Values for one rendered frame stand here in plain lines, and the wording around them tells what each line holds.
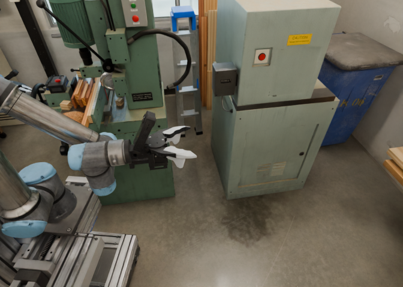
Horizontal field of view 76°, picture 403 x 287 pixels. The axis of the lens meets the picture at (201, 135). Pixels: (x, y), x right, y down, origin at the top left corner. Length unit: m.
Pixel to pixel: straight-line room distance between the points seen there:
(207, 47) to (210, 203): 1.52
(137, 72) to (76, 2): 0.43
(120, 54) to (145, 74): 0.21
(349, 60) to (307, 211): 1.13
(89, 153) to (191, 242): 1.32
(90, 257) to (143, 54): 1.00
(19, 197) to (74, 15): 0.90
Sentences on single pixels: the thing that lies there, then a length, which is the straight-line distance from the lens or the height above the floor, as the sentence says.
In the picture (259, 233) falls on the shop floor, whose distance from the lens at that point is 2.02.
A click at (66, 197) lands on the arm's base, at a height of 0.89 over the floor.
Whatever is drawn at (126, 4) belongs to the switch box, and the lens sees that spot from 1.35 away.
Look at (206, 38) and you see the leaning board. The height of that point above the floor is 0.79.
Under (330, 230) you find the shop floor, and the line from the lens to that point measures 2.19.
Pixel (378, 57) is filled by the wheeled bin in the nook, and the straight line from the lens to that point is 2.26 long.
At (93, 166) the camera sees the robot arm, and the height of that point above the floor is 1.21.
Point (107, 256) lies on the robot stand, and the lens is 1.77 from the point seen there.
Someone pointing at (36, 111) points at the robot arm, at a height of 1.31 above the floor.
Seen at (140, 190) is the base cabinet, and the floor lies 0.13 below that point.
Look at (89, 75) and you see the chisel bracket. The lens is 1.67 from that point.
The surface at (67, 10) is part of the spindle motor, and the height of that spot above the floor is 1.38.
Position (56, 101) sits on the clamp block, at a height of 0.91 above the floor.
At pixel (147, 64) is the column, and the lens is 1.51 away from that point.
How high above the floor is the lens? 1.75
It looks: 42 degrees down
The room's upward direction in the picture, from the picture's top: straight up
